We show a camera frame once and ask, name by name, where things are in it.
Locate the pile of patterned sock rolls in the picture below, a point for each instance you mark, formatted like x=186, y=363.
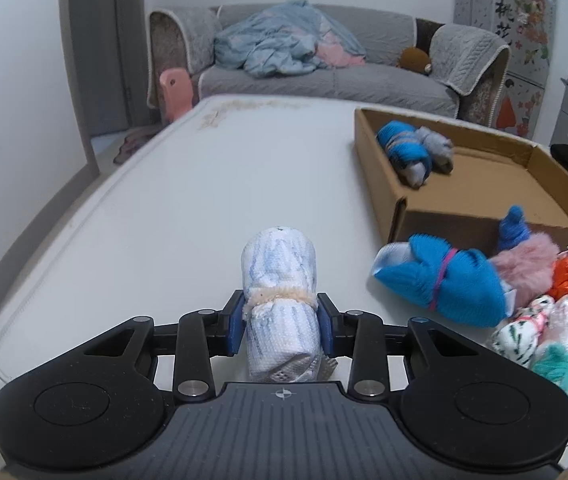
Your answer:
x=563, y=340

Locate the pink plastic chair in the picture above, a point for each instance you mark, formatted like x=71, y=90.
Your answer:
x=176, y=90

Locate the floral fabric wardrobe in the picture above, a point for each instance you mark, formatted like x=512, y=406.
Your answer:
x=513, y=35

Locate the pink cloth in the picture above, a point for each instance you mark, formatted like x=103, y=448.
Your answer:
x=339, y=55

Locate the blue sock roll pink band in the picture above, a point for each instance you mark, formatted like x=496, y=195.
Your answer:
x=428, y=275

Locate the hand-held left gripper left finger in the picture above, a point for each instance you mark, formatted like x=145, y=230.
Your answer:
x=234, y=321

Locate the grey door frame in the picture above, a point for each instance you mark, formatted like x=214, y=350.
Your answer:
x=104, y=35

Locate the small blue sock roll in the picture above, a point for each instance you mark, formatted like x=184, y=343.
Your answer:
x=513, y=227

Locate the white blue striped sock roll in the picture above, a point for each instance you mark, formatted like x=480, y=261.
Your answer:
x=279, y=270

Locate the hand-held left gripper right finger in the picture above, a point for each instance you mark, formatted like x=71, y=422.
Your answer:
x=325, y=326

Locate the grey sofa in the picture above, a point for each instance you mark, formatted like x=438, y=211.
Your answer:
x=363, y=85

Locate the orange sock roll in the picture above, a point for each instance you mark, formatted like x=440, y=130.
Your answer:
x=566, y=277

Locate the grey sock roll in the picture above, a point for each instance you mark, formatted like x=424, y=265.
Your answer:
x=436, y=147

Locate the floor rug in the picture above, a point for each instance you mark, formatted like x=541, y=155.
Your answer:
x=136, y=142

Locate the pink fluffy sock roll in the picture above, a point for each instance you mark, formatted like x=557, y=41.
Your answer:
x=528, y=265

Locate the cardboard box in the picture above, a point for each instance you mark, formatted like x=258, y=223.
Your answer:
x=488, y=175

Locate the brown plush toy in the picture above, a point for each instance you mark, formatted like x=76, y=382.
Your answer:
x=413, y=60

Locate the light blue blanket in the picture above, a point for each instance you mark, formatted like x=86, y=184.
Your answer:
x=274, y=40

